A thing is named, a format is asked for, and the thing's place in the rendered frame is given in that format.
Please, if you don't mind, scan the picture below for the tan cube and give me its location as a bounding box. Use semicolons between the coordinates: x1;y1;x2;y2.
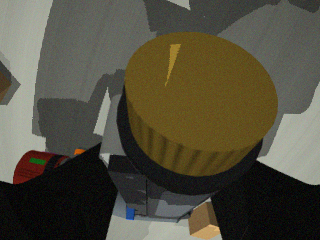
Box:
0;71;12;103
188;202;220;240

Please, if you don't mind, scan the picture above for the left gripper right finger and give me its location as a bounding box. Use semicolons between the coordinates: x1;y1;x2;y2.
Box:
210;160;320;240

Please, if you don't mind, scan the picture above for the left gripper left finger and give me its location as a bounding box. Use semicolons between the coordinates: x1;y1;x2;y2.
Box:
0;142;118;240

